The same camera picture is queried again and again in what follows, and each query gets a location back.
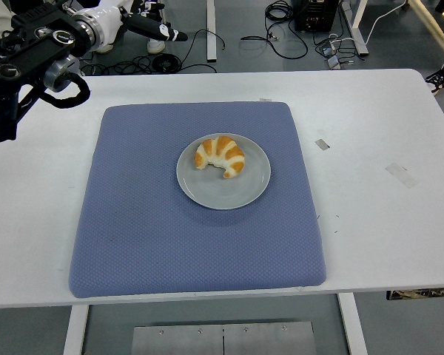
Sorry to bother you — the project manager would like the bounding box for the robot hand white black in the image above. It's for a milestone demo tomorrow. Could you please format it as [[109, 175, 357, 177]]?
[[73, 0, 189, 47]]

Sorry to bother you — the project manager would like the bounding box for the croissant bread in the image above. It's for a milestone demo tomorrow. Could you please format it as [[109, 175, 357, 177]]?
[[194, 135, 245, 180]]

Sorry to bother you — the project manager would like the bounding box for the grey round plate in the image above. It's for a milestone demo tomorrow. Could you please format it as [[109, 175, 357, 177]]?
[[175, 132, 272, 211]]

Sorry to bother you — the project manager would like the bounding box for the person with white shoes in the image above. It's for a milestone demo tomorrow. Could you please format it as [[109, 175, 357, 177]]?
[[94, 0, 167, 55]]

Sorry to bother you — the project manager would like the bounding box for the white desk leg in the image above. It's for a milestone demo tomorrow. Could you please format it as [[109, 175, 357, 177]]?
[[338, 0, 370, 57], [206, 0, 218, 61]]

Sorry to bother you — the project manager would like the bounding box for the black equipment box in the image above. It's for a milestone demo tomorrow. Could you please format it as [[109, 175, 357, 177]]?
[[295, 0, 337, 33]]

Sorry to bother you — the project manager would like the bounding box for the blue quilted mat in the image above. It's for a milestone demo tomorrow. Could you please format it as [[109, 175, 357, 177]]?
[[69, 101, 327, 299]]

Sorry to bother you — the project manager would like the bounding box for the white table leg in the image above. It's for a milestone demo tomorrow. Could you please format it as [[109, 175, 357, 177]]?
[[61, 303, 90, 355], [336, 291, 369, 355]]

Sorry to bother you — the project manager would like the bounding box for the clear tape piece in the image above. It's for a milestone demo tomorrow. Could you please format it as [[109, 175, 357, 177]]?
[[385, 162, 419, 189]]

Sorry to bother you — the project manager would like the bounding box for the person with black white shoe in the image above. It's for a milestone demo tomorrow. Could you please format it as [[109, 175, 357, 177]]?
[[425, 47, 444, 97]]

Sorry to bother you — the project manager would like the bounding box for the coiled black cable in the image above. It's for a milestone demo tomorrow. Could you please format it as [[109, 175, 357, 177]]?
[[152, 53, 218, 74]]

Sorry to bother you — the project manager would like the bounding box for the long looped black cable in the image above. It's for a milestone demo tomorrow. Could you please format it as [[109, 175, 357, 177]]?
[[240, 0, 309, 60]]

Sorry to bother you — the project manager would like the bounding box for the white cable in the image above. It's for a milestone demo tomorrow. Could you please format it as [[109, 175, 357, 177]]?
[[365, 0, 408, 46]]

